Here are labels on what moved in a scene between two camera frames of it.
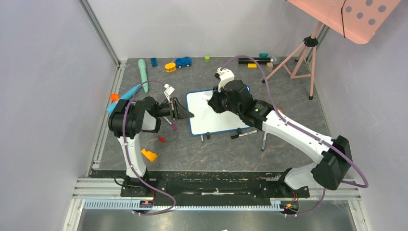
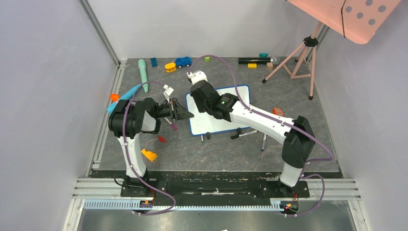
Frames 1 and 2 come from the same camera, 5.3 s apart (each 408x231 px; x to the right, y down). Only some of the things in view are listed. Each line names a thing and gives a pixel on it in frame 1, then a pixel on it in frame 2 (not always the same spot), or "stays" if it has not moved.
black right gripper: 213,103 -> 196,94
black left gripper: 177,111 stays
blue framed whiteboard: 203,119 stays
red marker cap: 162,139 stays
